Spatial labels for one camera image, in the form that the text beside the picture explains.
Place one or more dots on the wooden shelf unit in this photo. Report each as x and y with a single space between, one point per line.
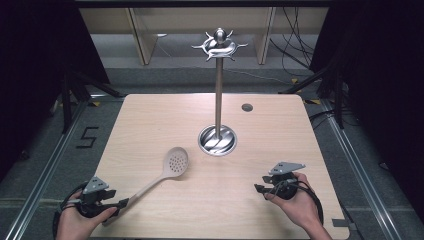
200 23

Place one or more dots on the aluminium floor rail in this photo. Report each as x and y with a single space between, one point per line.
46 166
360 166

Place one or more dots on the person's right hand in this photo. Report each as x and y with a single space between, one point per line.
301 206

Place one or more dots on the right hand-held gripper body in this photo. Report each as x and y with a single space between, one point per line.
284 181

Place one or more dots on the beige slotted spoon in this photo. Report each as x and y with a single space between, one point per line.
176 163

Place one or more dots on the black metal stand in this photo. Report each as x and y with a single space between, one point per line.
338 100
68 100

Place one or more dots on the black curtain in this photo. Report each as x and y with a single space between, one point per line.
40 66
383 83

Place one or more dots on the person's left hand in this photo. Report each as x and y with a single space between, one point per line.
75 225

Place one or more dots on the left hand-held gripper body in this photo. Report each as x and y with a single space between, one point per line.
95 185

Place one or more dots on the stainless steel utensil rack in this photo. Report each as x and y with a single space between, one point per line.
218 100

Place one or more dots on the grey tape strip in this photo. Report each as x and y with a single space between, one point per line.
340 223

